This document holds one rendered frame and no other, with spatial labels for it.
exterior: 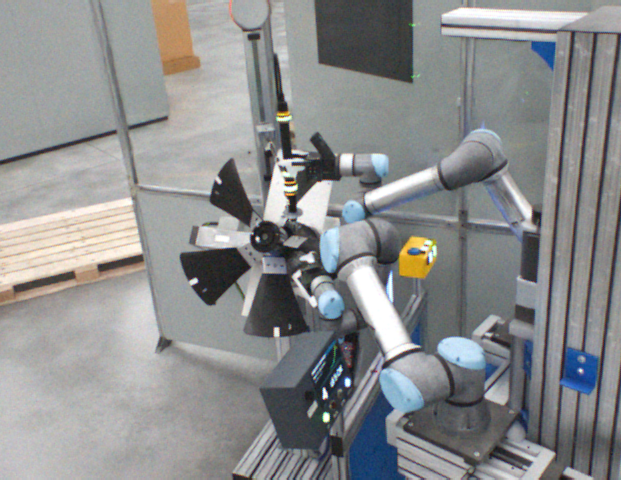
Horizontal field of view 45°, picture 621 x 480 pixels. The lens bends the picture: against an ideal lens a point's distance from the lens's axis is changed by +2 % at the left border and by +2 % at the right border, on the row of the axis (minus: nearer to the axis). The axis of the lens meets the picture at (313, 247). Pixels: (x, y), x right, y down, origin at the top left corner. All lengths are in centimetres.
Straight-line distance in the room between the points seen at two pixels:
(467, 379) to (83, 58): 652
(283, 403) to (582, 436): 76
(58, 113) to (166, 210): 419
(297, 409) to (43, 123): 631
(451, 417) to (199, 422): 200
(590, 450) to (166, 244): 252
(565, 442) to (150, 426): 225
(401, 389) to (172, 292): 244
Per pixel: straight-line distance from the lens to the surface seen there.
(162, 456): 364
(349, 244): 198
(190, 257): 276
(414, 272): 278
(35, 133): 790
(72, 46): 790
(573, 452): 215
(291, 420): 190
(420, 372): 186
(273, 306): 261
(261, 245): 263
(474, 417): 199
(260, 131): 309
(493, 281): 329
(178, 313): 416
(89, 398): 412
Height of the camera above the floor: 237
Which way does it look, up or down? 27 degrees down
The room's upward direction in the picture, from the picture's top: 5 degrees counter-clockwise
